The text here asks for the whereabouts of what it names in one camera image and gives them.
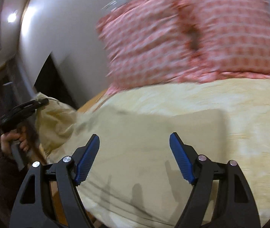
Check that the pink polka dot pillow front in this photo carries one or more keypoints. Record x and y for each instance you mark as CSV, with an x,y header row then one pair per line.
x,y
147,43

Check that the yellow floral bed sheet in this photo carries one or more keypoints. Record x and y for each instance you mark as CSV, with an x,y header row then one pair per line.
x,y
246,104

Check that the pink polka dot pillow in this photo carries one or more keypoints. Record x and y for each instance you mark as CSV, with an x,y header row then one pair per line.
x,y
147,43
234,39

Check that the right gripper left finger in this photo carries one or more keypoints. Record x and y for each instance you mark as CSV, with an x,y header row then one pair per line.
x,y
33,205

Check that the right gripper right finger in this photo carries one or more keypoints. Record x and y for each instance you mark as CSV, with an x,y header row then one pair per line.
x,y
235,205

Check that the person's left hand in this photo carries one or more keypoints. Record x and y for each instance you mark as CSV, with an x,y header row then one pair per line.
x,y
16,135

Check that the pink polka dot pillow rear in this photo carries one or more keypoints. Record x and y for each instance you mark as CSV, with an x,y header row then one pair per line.
x,y
234,39

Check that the dark television screen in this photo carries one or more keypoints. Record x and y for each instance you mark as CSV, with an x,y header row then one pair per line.
x,y
50,83

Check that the beige khaki pants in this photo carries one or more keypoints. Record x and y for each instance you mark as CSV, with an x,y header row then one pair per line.
x,y
134,180

